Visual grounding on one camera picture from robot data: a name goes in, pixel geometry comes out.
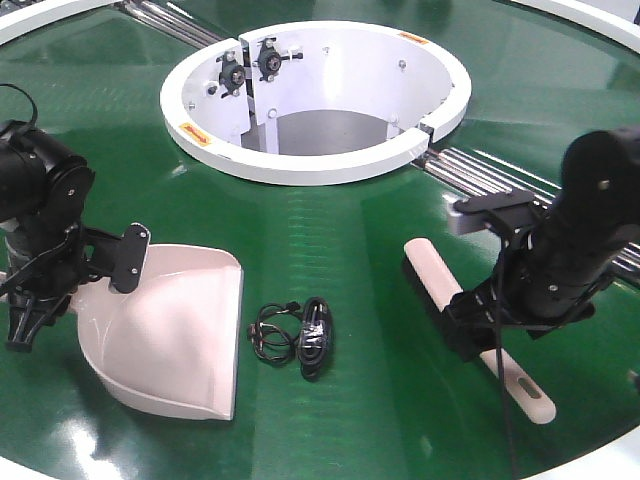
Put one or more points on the right black bearing mount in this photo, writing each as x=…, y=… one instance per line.
x=270, y=60

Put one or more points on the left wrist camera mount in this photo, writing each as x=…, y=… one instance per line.
x=119, y=258

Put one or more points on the steel roller strip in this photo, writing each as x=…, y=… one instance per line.
x=170, y=21
x=478, y=173

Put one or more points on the black bearing mount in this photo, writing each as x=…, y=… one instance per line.
x=232, y=75
x=270, y=60

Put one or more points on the orange warning label front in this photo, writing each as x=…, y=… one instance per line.
x=198, y=135

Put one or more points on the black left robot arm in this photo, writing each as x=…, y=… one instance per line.
x=44, y=186

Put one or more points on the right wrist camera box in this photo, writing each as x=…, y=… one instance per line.
x=503, y=213

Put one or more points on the right steel roller strip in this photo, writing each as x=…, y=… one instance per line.
x=478, y=173

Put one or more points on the white outer rim right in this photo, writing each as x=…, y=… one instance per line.
x=614, y=27

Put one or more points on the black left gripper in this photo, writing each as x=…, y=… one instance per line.
x=43, y=271

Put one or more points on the white rim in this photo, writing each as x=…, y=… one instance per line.
x=26, y=19
x=614, y=27
x=10, y=470

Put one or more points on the pink plastic dustpan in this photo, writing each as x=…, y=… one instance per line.
x=170, y=347

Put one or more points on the left black bearing mount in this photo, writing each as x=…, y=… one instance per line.
x=232, y=75

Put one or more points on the orange warning label back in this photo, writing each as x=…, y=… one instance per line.
x=414, y=38

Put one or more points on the white central ring housing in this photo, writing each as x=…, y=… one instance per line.
x=362, y=102

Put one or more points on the green conveyor belt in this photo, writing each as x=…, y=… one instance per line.
x=395, y=403

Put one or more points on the left steel roller strip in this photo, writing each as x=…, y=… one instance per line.
x=170, y=21

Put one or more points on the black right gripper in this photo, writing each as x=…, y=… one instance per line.
x=473, y=318

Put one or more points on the orange warning label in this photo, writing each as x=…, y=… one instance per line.
x=198, y=135
x=414, y=38

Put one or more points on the white outer rim left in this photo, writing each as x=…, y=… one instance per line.
x=26, y=19

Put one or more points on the white outer rim bottom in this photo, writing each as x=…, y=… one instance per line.
x=10, y=470

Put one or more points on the pink hand brush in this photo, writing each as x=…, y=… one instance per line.
x=441, y=285

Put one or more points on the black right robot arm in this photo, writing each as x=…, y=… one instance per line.
x=552, y=260

